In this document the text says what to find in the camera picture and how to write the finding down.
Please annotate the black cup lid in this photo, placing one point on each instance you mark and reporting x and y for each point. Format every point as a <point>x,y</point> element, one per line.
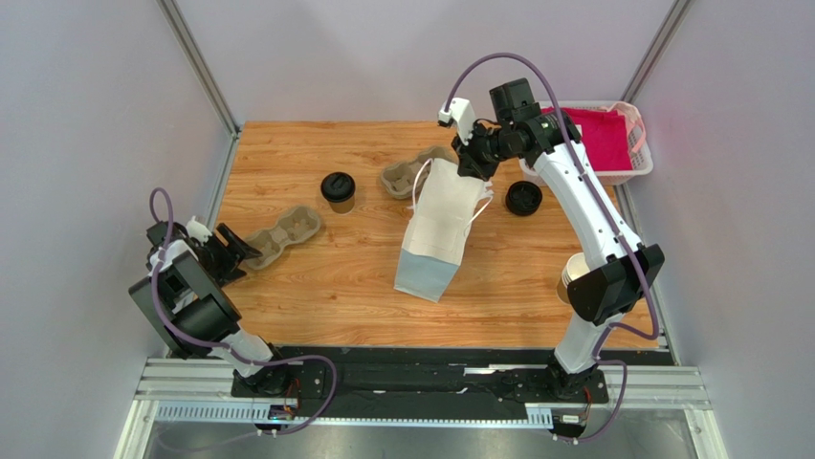
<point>337,187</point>

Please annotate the light blue paper bag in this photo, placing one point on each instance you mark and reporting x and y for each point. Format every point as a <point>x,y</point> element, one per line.
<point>444,211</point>

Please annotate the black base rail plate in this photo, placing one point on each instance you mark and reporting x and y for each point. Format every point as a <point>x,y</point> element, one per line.
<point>415,383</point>

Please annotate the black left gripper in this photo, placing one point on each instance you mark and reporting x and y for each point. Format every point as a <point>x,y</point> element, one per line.
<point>228,273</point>

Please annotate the pink folded cloth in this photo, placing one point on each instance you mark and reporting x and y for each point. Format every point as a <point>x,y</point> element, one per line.
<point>605,138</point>

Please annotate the cardboard cup carrier tray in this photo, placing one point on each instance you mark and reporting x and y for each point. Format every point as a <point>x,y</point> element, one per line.
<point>400,178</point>

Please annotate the white plastic basket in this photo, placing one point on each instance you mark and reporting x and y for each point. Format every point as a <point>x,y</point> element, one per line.
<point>637,140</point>

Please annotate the stack of black lids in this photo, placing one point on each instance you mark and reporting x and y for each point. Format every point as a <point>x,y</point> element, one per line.
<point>523,198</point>

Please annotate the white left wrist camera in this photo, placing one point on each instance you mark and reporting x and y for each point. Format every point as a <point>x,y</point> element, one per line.
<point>198,231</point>

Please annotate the stack of paper cups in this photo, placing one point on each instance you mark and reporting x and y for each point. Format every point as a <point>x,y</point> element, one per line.
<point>574,268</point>

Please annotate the left aluminium corner post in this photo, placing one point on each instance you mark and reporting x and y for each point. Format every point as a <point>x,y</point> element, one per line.
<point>185,37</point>

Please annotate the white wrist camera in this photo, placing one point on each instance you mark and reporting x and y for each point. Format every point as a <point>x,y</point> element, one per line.
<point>460,115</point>
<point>198,231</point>

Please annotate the single paper cup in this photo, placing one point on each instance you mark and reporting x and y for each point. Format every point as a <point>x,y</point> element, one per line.
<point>343,207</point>

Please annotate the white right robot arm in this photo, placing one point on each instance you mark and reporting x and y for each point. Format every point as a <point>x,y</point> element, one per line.
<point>621,268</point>

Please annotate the single cardboard cup carrier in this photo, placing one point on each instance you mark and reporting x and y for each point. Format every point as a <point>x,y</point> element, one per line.
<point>295,226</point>

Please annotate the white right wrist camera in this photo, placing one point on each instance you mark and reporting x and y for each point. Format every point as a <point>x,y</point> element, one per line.
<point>460,115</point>

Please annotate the aluminium corner post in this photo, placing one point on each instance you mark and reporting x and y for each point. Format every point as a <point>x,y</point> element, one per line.
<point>185,37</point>
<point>659,44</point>

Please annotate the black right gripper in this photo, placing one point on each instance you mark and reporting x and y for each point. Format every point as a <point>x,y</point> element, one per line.
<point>474,156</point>

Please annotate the right aluminium corner post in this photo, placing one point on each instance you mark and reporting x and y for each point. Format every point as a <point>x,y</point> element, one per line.
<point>659,44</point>

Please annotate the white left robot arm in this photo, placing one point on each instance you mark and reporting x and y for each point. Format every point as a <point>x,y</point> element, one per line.
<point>182,297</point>

